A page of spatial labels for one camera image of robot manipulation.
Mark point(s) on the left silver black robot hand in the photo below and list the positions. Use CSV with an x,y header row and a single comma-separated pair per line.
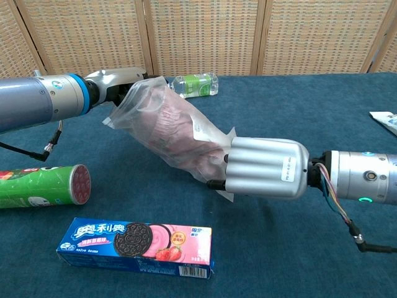
x,y
111,76

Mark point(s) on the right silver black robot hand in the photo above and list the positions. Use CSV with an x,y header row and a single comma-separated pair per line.
x,y
263,167

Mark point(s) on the transparent bag with pink contents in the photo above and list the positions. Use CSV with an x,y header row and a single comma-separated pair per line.
x,y
167,124

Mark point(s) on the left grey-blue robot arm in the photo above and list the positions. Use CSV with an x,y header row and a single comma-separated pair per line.
x,y
37,99

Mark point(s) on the teal blue carpeted table surface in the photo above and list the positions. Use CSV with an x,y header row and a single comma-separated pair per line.
x,y
294,108

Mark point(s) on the clear water bottle green label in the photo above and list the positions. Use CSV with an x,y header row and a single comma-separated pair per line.
x,y
195,85

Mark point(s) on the woven bamboo folding screen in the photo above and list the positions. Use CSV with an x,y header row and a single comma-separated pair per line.
x,y
204,34

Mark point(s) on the white green snack packet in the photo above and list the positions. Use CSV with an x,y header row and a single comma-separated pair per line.
x,y
386,121

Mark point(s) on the green chips can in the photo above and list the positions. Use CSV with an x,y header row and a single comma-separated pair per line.
x,y
40,186

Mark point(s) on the blue pink Oreo box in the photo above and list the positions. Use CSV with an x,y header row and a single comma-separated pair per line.
x,y
136,245

